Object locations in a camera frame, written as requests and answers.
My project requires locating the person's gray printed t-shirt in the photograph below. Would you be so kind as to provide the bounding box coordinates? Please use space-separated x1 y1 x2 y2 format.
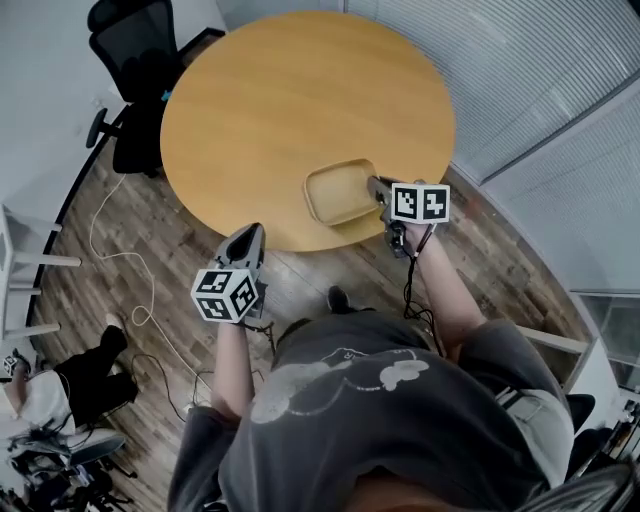
166 308 576 512

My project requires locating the round wooden table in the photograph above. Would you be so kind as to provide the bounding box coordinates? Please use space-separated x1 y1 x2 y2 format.
159 10 457 253

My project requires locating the white floor cable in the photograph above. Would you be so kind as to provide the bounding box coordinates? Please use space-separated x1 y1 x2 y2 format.
88 171 202 401

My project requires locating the person's left forearm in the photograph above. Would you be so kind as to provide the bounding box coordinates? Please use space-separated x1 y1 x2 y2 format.
210 319 257 422

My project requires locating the white stool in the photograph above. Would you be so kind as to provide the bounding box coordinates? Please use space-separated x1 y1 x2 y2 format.
0 203 83 342

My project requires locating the black rolling chair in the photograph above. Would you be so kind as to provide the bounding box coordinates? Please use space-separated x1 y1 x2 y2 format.
0 428 139 512

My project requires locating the black floor cable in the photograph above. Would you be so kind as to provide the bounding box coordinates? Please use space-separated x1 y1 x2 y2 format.
127 352 217 424

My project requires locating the person's black shoe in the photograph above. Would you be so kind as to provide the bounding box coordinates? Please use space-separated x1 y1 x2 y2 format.
326 285 352 316

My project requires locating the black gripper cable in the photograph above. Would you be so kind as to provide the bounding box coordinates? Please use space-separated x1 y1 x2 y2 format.
401 223 447 357

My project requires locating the black mesh office chair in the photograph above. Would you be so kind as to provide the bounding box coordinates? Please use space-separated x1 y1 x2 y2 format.
85 0 227 179

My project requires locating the black chair with armrest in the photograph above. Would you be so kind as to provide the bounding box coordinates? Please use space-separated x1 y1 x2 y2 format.
563 392 640 512

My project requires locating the tan wooden container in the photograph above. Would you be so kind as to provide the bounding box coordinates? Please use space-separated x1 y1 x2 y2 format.
303 158 384 228

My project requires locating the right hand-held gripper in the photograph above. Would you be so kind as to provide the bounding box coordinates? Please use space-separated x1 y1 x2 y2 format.
366 174 452 260

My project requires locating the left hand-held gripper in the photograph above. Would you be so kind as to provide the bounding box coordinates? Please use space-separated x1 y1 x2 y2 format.
190 222 270 327

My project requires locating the person's right forearm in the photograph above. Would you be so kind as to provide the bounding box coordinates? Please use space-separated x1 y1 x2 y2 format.
405 223 490 357

